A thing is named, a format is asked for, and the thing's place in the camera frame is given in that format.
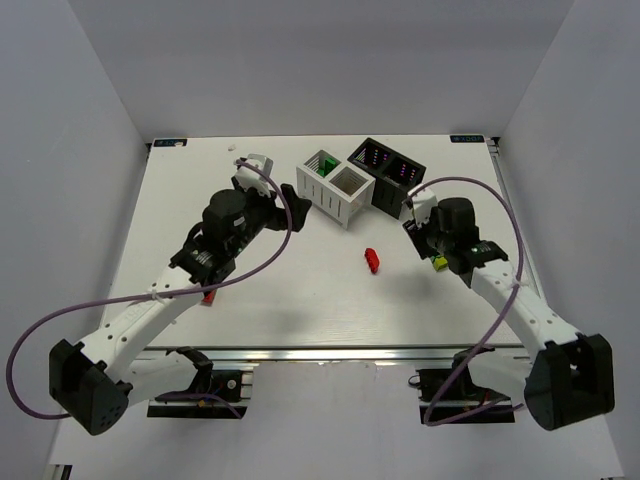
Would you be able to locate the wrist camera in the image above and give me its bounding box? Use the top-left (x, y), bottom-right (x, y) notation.
top-left (407, 188), bottom-right (438, 227)
top-left (232, 154), bottom-right (273, 197)

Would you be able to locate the green long lego piece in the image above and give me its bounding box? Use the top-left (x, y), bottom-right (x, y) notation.
top-left (317, 157), bottom-right (339, 178)

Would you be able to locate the aluminium table rail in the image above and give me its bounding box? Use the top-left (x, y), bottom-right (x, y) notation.
top-left (134, 346), bottom-right (536, 365)

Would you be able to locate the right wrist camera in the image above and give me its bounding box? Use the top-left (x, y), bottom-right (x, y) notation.
top-left (407, 188), bottom-right (438, 227)

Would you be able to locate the black slotted container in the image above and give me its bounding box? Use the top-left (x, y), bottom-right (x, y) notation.
top-left (347, 138), bottom-right (426, 219)

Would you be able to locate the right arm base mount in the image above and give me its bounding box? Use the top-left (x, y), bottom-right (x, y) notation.
top-left (407, 351), bottom-right (516, 425)

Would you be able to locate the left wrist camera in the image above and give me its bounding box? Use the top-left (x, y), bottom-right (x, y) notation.
top-left (232, 154), bottom-right (273, 197)

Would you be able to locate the white slotted container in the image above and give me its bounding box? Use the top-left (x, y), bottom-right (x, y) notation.
top-left (296, 150), bottom-right (375, 229)

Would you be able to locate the yellow green lego brick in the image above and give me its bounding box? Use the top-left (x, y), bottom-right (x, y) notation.
top-left (430, 255), bottom-right (448, 272)

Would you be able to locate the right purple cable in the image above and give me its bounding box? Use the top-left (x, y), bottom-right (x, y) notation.
top-left (405, 176), bottom-right (526, 427)

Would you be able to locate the red curved lego brick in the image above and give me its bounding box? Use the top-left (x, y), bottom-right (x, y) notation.
top-left (364, 248), bottom-right (380, 274)

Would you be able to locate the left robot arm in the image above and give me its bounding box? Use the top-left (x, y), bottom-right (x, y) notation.
top-left (49, 184), bottom-right (311, 436)

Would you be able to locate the red green lego front left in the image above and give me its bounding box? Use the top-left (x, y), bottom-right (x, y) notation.
top-left (201, 290), bottom-right (216, 306)

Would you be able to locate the purple cable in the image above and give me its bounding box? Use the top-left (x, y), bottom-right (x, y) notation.
top-left (405, 176), bottom-right (526, 427)
top-left (7, 159), bottom-right (294, 420)

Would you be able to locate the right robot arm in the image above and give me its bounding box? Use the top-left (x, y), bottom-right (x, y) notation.
top-left (403, 193), bottom-right (615, 431)

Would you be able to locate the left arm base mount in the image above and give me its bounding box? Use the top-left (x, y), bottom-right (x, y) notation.
top-left (147, 347), bottom-right (253, 420)

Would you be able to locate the left blue table label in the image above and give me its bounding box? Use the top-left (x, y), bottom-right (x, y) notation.
top-left (152, 138), bottom-right (188, 148)

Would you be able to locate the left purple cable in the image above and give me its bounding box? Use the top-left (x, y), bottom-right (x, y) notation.
top-left (7, 159), bottom-right (294, 420)

